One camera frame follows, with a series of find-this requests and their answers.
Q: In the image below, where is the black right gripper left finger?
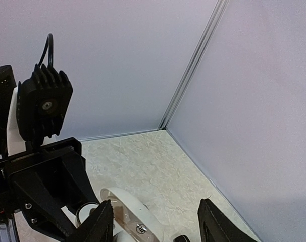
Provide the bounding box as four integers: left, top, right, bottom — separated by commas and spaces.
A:
65, 200, 114, 242

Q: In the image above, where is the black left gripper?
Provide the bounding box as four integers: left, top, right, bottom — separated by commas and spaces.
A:
0, 138, 99, 241

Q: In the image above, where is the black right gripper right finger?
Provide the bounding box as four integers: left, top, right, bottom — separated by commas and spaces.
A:
197, 199, 256, 242

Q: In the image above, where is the black gold earbud charging case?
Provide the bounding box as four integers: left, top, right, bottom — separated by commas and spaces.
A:
173, 234, 190, 242

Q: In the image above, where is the white earbud charging case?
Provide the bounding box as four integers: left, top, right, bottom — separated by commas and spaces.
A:
76, 187, 165, 242

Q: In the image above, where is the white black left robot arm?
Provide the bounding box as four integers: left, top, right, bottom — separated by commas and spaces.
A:
0, 65, 112, 241

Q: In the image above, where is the aluminium back wall rail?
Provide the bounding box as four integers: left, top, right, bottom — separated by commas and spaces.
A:
77, 129, 161, 142

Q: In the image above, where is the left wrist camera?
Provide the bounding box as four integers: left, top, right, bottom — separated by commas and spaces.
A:
6, 64, 73, 156

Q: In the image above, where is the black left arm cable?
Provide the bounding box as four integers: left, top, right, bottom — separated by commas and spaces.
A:
39, 33, 55, 69

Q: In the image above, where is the aluminium left corner post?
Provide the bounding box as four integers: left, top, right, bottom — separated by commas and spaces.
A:
158, 0, 229, 130

